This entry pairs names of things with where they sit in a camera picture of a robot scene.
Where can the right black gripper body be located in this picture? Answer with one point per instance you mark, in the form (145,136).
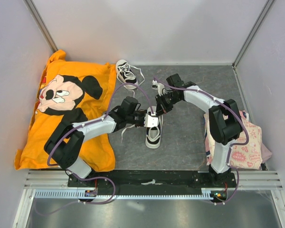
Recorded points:
(166,101)

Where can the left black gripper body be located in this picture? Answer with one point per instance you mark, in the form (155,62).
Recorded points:
(139,118)

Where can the black white sneaker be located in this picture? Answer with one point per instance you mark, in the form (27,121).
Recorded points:
(153,134)
(125,75)

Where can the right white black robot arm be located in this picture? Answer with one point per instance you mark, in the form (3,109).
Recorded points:
(225,123)

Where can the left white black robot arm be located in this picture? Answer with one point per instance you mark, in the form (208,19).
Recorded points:
(65,143)

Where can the white tape scrap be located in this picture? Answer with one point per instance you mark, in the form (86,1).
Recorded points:
(153,182)

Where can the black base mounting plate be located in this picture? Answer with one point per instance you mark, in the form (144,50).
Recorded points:
(129,181)

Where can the orange cartoon mouse cloth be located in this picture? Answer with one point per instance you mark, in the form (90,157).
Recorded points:
(68,91)

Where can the pink printed cloth bag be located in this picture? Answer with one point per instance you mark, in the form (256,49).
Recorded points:
(249,156)

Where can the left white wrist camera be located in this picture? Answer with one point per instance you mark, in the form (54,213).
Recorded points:
(150,121)

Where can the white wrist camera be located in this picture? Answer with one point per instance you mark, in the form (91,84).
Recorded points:
(150,121)
(159,87)

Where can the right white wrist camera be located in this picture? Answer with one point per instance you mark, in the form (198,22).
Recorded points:
(159,87)

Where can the grey slotted cable duct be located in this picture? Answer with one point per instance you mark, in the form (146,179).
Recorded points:
(90,194)

